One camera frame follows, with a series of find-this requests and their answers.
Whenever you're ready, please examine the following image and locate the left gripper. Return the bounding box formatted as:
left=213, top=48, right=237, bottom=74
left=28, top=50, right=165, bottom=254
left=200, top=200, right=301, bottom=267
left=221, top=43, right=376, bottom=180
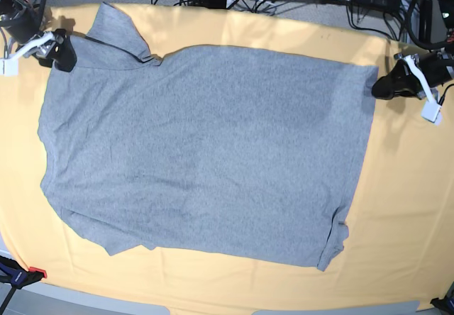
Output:
left=372, top=52, right=439, bottom=102

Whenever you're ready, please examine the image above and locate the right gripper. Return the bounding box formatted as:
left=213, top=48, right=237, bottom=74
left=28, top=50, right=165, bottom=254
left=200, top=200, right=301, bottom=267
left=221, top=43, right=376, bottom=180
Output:
left=19, top=29, right=77, bottom=72

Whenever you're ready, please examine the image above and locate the grey t-shirt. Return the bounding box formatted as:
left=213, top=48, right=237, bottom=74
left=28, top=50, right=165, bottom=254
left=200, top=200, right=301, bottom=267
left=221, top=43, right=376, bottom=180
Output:
left=38, top=4, right=378, bottom=270

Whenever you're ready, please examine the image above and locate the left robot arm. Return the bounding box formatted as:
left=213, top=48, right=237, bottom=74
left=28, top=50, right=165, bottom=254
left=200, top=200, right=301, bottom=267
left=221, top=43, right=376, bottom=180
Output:
left=372, top=0, right=453, bottom=105

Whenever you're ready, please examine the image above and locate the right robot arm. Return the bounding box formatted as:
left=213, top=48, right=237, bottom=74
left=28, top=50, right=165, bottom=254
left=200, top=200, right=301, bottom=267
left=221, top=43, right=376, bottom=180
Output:
left=1, top=0, right=77, bottom=77

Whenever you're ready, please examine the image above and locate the yellow table cloth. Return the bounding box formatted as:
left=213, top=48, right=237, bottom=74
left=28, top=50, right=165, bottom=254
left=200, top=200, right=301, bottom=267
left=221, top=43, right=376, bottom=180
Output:
left=0, top=1, right=454, bottom=312

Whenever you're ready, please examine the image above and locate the blue red table clamp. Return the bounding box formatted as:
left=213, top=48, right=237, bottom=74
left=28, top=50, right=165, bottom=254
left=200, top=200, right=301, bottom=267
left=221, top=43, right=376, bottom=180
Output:
left=1, top=256, right=48, bottom=289

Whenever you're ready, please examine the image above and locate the black clamp right corner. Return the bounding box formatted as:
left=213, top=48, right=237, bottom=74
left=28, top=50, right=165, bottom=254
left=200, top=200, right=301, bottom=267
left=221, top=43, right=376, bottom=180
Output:
left=431, top=290, right=454, bottom=315

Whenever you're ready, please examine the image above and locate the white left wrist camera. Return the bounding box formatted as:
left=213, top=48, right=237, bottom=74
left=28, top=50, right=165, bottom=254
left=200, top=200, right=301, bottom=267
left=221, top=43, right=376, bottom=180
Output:
left=421, top=101, right=442, bottom=126

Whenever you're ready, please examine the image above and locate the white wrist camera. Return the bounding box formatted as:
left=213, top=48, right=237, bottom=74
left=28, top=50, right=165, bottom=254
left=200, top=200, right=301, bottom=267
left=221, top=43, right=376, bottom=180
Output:
left=421, top=101, right=442, bottom=126
left=0, top=58, right=18, bottom=77

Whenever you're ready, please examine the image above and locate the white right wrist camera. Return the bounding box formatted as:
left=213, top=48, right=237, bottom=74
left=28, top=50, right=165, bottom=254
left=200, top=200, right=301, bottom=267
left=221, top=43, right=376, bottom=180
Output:
left=0, top=58, right=18, bottom=77

